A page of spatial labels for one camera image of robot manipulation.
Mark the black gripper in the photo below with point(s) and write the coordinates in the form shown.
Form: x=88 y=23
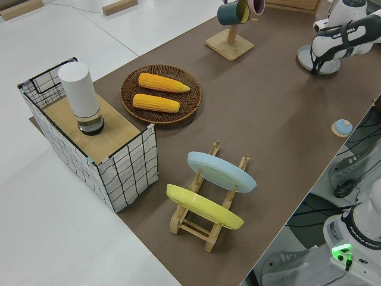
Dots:
x=312 y=50

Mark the gray round plate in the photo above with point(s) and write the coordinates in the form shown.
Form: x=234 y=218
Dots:
x=303 y=58

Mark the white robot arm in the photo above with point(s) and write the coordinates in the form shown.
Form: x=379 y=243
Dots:
x=336 y=44

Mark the light blue plate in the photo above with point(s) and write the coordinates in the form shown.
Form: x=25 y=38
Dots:
x=220 y=171

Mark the yellow plate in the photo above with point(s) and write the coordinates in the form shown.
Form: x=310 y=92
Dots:
x=202 y=205

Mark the wooden plate rack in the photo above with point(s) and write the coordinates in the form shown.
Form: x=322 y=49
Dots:
x=193 y=231

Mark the blue service bell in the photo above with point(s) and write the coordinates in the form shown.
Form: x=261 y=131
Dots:
x=342 y=127

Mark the brown table mat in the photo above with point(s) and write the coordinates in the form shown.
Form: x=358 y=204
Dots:
x=268 y=119

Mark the pink mug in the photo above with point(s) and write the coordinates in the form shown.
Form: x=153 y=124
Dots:
x=257 y=6

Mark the wooden mug stand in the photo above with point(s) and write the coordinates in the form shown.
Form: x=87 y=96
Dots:
x=229 y=47

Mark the dark teal mug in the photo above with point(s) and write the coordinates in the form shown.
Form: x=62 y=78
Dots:
x=229 y=13

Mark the brown wicker basket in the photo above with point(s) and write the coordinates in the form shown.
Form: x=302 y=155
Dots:
x=190 y=101

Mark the yellow corn cob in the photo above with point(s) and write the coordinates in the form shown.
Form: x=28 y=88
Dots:
x=163 y=83
x=156 y=103

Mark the pink clip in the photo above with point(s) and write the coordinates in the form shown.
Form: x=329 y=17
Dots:
x=105 y=161
x=151 y=127

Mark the wooden block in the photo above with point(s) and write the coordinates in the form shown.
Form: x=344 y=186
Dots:
x=119 y=6
x=18 y=10

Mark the wooden basket lid board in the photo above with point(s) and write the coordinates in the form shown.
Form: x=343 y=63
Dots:
x=113 y=128

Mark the white cylinder with dark base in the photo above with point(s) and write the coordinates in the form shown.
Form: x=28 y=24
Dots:
x=78 y=89

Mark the pale blue clip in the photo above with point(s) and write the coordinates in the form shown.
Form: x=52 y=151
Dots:
x=90 y=160

